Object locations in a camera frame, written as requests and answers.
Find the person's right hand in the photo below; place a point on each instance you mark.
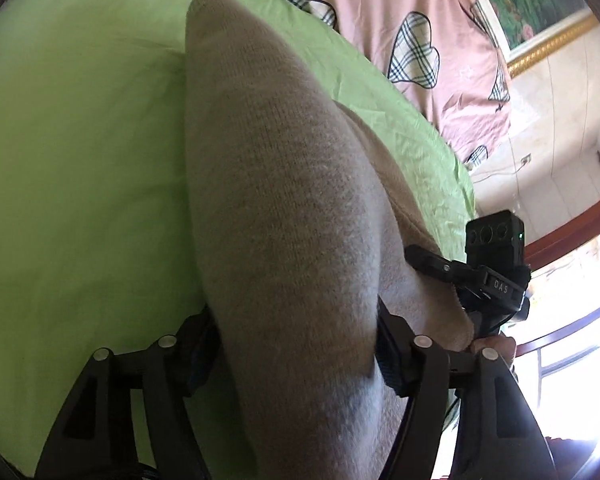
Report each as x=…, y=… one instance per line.
x=500, y=345

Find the beige knitted sweater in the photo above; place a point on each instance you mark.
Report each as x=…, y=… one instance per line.
x=290, y=210

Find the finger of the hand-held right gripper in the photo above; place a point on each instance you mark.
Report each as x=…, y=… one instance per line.
x=440, y=265

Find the brown wooden window frame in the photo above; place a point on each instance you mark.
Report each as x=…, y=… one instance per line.
x=580, y=220

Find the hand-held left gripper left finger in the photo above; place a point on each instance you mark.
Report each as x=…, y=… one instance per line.
x=200, y=357

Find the white wall socket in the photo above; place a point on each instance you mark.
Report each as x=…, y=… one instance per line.
x=526, y=159

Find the gold framed painting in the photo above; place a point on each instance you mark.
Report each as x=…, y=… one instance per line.
x=525, y=5

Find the green bed sheet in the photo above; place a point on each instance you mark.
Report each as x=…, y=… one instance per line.
x=80, y=160

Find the pink quilt with plaid hearts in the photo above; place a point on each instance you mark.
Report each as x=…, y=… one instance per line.
x=380, y=10

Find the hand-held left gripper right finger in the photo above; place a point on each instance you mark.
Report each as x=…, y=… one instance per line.
x=387, y=360

